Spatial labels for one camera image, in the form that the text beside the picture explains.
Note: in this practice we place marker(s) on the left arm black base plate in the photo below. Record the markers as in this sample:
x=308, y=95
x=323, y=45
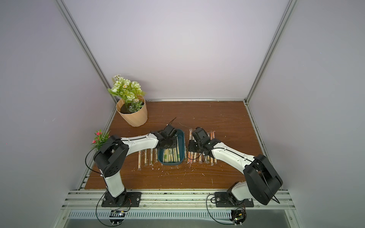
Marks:
x=125, y=199

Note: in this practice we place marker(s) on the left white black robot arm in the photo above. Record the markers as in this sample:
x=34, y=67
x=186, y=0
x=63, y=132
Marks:
x=112, y=154

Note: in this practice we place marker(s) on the aluminium corner frame post right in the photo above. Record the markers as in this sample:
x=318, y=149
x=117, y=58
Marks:
x=274, y=42

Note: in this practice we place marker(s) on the teal plastic storage box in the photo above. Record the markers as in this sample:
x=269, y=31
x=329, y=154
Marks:
x=181, y=146

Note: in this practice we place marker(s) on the white green artificial flowers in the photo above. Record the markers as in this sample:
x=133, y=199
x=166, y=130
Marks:
x=128, y=91

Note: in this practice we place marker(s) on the wrapped chopsticks pile in box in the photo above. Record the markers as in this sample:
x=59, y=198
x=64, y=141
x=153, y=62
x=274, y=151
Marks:
x=171, y=155

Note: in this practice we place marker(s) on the left small circuit board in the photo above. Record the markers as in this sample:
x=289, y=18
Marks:
x=116, y=217

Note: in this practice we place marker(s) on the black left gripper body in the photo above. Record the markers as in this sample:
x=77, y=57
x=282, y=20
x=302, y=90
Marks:
x=171, y=143

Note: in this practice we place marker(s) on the right small circuit board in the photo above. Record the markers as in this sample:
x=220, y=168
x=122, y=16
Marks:
x=238, y=216

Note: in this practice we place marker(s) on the aluminium front rail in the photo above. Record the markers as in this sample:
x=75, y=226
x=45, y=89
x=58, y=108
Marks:
x=189, y=199

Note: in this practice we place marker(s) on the aluminium corner frame post left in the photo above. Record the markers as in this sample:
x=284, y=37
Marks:
x=82, y=41

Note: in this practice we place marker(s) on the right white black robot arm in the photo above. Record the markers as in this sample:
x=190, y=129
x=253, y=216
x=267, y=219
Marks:
x=261, y=179

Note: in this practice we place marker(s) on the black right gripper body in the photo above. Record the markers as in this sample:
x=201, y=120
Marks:
x=194, y=146

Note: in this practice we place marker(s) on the small circuit board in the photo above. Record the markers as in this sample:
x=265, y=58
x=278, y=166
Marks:
x=238, y=216
x=116, y=217

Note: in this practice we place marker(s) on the aluminium corner frame post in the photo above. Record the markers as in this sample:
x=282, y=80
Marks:
x=274, y=42
x=82, y=41

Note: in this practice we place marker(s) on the large beige ribbed flower pot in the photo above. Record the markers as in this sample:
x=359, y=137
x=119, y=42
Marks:
x=136, y=119

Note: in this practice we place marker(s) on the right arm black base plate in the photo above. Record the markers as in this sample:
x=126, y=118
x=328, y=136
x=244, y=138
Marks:
x=224, y=199

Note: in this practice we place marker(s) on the pink flowered small plant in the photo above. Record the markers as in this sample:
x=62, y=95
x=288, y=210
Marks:
x=100, y=139

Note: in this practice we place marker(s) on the white slotted cable duct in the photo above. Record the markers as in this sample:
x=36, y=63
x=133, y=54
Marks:
x=154, y=214

